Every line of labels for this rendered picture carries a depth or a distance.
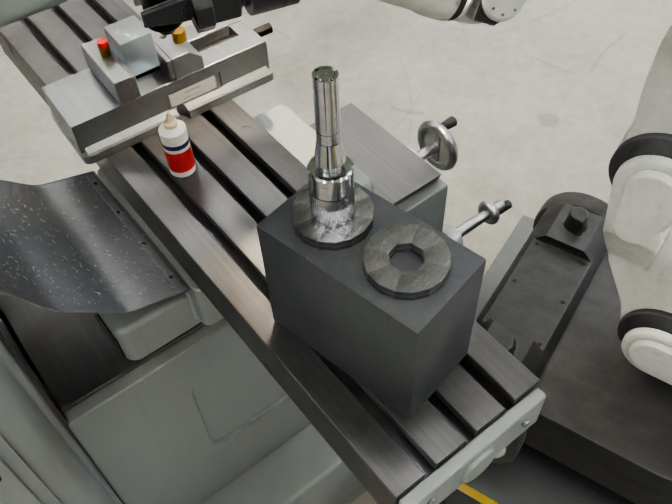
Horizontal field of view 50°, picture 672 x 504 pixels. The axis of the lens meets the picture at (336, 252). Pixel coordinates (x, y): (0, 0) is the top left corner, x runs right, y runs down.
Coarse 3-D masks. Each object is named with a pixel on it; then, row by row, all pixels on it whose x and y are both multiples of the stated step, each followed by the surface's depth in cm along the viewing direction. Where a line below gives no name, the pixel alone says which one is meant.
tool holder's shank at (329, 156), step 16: (320, 80) 63; (336, 80) 63; (320, 96) 64; (336, 96) 65; (320, 112) 66; (336, 112) 66; (320, 128) 67; (336, 128) 67; (320, 144) 69; (336, 144) 69; (320, 160) 70; (336, 160) 70
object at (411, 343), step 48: (288, 240) 77; (336, 240) 75; (384, 240) 75; (432, 240) 75; (288, 288) 83; (336, 288) 75; (384, 288) 71; (432, 288) 71; (480, 288) 78; (336, 336) 82; (384, 336) 74; (432, 336) 73; (384, 384) 82; (432, 384) 83
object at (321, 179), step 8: (312, 160) 73; (312, 168) 72; (344, 168) 72; (352, 168) 72; (312, 176) 72; (320, 176) 71; (328, 176) 71; (336, 176) 71; (344, 176) 71; (352, 176) 72; (320, 184) 71; (328, 184) 71; (336, 184) 71; (344, 184) 72
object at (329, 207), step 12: (312, 192) 73; (324, 192) 72; (336, 192) 72; (348, 192) 73; (312, 204) 75; (324, 204) 74; (336, 204) 73; (348, 204) 74; (312, 216) 77; (324, 216) 75; (336, 216) 75; (348, 216) 76
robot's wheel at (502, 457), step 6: (516, 438) 126; (522, 438) 128; (510, 444) 127; (516, 444) 127; (522, 444) 130; (504, 450) 129; (510, 450) 128; (516, 450) 128; (498, 456) 132; (504, 456) 131; (510, 456) 130; (492, 462) 136; (498, 462) 134; (504, 462) 133
